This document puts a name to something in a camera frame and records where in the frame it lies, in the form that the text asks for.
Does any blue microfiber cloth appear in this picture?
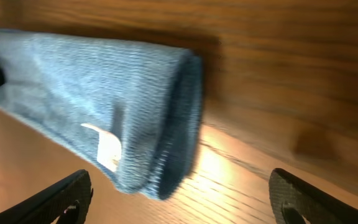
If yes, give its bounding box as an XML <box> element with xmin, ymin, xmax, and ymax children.
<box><xmin>0</xmin><ymin>30</ymin><xmax>203</xmax><ymax>200</ymax></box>

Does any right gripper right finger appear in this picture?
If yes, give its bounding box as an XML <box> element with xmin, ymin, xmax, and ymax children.
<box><xmin>268</xmin><ymin>168</ymin><xmax>358</xmax><ymax>224</ymax></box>

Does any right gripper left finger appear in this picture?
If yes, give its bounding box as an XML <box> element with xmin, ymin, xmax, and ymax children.
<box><xmin>0</xmin><ymin>169</ymin><xmax>93</xmax><ymax>224</ymax></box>

